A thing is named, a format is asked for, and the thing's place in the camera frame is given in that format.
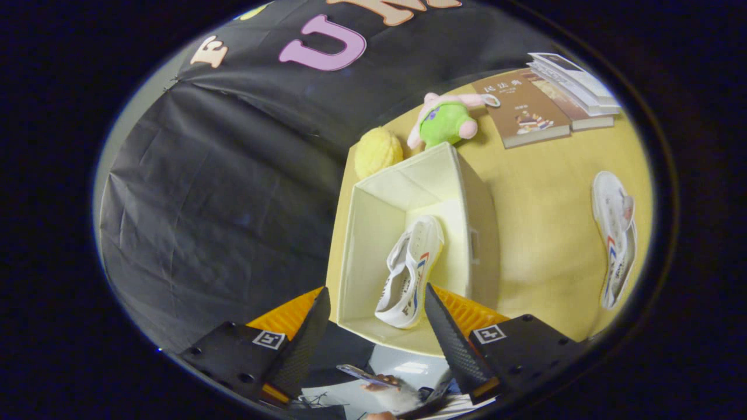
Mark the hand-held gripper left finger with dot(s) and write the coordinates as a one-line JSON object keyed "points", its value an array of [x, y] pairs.
{"points": [[306, 344]]}

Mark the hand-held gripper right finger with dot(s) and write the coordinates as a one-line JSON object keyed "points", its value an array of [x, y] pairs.
{"points": [[452, 344]]}

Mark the white canvas shoe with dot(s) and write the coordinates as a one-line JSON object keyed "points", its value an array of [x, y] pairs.
{"points": [[613, 233], [417, 256]]}

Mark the beige fabric storage box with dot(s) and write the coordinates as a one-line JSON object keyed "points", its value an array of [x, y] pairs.
{"points": [[379, 233]]}

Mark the dark smartphone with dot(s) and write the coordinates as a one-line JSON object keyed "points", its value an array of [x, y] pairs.
{"points": [[365, 374]]}

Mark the black backdrop cloth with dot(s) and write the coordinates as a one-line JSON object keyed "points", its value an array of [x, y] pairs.
{"points": [[233, 204]]}

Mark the yellow plush ball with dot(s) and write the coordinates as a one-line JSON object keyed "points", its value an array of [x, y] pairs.
{"points": [[378, 151]]}

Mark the green and pink plush toy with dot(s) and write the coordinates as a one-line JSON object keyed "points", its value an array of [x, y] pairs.
{"points": [[446, 125]]}

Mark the brown book with illustrated cover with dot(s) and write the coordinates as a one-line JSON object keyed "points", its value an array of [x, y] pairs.
{"points": [[519, 105]]}

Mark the plain brown book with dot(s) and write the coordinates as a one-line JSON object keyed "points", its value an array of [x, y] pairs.
{"points": [[560, 99]]}

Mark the white book with patterned cover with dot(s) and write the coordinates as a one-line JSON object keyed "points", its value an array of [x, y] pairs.
{"points": [[589, 104]]}

